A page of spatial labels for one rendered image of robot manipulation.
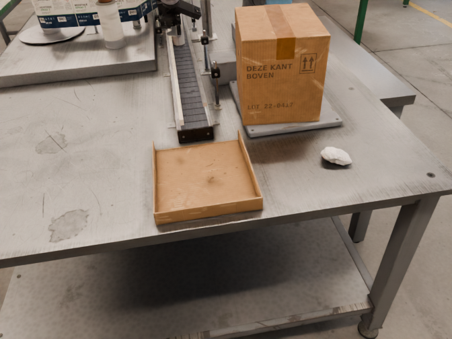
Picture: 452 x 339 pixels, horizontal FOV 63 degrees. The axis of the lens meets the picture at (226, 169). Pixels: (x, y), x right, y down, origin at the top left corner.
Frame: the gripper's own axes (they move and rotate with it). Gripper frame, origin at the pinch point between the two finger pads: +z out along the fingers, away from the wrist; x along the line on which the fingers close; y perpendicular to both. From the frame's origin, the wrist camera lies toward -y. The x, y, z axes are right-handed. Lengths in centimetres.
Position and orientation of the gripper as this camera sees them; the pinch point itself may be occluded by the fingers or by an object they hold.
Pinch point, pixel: (179, 35)
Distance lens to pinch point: 167.0
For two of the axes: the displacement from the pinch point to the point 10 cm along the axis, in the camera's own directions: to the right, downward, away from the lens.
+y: -9.9, 1.4, -1.0
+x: 1.6, 9.3, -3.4
